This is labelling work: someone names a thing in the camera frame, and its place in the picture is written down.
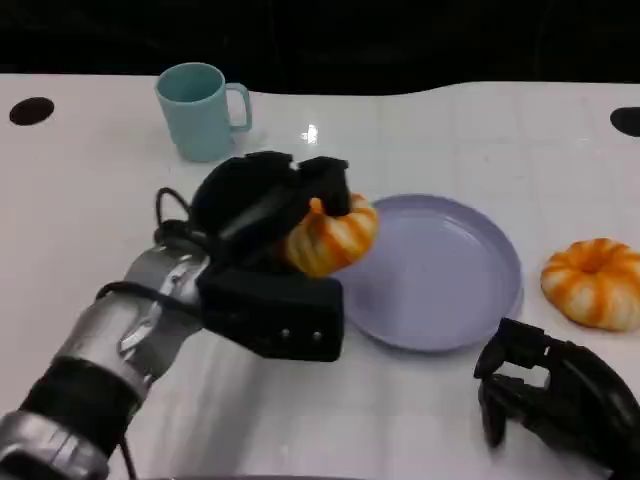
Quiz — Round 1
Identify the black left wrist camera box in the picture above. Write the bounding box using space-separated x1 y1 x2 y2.
195 267 346 363

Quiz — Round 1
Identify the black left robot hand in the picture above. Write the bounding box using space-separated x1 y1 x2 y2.
189 150 351 276

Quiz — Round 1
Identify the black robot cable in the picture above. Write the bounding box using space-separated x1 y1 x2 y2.
94 280 207 326
153 186 221 261

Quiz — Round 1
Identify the pale green mug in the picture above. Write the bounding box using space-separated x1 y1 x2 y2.
153 61 253 164

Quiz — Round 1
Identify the lilac plate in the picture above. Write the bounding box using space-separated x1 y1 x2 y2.
337 193 524 355

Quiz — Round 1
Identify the black round table grommet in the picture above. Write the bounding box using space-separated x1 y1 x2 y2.
609 105 640 137
8 96 56 127

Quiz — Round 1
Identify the orange and white bread roll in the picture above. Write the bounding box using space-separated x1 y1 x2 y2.
281 192 380 277
540 237 640 332

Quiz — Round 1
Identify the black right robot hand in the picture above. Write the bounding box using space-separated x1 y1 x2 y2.
473 317 640 480

